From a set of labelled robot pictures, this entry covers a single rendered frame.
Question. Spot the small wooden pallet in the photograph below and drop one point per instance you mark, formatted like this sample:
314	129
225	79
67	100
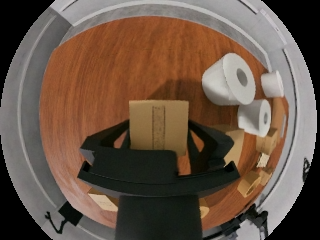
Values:
261	161

